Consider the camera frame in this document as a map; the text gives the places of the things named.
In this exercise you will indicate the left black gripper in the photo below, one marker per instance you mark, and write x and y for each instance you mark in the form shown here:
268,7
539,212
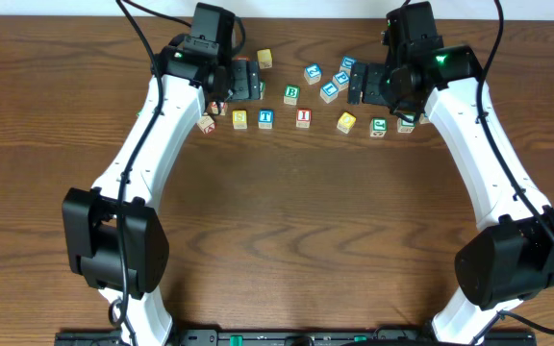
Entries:
239,80

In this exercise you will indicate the yellow S block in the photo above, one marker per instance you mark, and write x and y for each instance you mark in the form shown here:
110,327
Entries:
239,118

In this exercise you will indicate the green 4 block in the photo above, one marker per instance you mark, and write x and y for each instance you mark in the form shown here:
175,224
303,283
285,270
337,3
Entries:
406,124

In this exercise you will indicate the blue D block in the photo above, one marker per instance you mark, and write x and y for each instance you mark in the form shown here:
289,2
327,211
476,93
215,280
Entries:
347,64

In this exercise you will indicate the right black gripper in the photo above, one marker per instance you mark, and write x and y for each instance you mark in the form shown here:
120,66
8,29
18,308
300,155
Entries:
377,76

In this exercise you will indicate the yellow O block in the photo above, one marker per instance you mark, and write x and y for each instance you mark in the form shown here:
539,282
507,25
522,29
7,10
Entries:
346,122

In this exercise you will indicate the green B block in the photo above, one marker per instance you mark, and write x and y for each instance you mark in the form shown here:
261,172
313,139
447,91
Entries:
291,95

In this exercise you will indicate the blue P block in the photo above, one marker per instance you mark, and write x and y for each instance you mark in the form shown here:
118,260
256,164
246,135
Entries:
341,80

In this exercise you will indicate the red-sided wooden block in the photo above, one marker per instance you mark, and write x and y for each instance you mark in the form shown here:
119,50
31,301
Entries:
206,124

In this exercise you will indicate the red A block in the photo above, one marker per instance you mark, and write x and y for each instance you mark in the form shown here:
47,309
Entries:
218,108

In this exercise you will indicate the blue T block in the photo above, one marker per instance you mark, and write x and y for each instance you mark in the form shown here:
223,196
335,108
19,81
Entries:
265,119

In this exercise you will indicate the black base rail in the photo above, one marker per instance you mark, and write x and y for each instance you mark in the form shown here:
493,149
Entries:
384,336

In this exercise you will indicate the blue 2 block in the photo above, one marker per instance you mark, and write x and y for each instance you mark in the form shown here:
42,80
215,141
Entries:
312,73

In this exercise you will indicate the yellow block top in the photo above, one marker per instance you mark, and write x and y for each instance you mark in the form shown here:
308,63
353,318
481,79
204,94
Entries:
265,59

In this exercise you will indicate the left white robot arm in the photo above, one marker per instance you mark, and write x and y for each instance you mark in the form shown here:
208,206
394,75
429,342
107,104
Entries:
113,234

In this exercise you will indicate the green J block right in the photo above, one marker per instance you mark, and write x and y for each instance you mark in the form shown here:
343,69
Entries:
378,127

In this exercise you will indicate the blue L block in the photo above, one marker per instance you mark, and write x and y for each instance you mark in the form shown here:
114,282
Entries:
329,92

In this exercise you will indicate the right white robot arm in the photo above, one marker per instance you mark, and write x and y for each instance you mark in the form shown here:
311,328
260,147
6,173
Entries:
511,260

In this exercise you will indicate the red I block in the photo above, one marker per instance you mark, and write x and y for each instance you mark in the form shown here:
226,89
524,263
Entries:
303,118

